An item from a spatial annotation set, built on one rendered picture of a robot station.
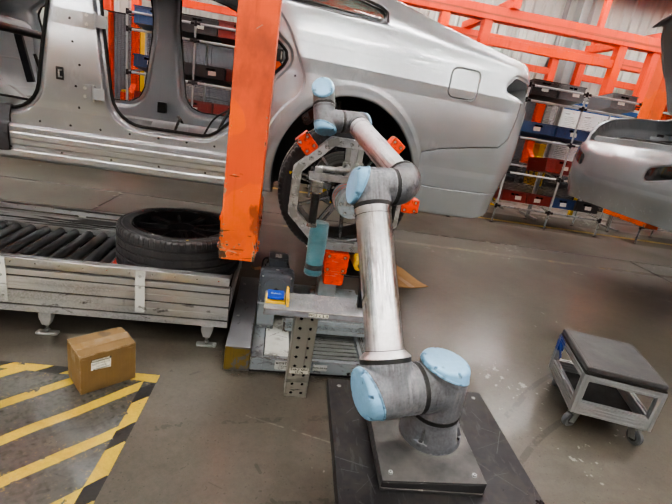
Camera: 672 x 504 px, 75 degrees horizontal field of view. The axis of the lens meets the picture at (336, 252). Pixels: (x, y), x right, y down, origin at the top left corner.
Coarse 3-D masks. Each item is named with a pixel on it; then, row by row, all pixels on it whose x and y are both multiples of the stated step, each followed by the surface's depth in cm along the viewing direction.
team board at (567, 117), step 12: (564, 108) 666; (564, 120) 673; (576, 120) 674; (588, 120) 675; (600, 120) 676; (552, 144) 684; (552, 156) 690; (564, 156) 692; (528, 216) 714; (612, 228) 723
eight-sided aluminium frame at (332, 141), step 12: (324, 144) 198; (336, 144) 198; (348, 144) 199; (312, 156) 199; (300, 168) 200; (300, 180) 203; (288, 204) 212; (300, 216) 208; (396, 216) 214; (300, 228) 210; (336, 240) 219
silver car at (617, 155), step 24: (624, 120) 434; (648, 120) 435; (600, 144) 380; (624, 144) 367; (648, 144) 343; (576, 168) 401; (600, 168) 367; (624, 168) 342; (648, 168) 324; (576, 192) 402; (600, 192) 366; (624, 192) 340; (648, 192) 322; (648, 216) 326
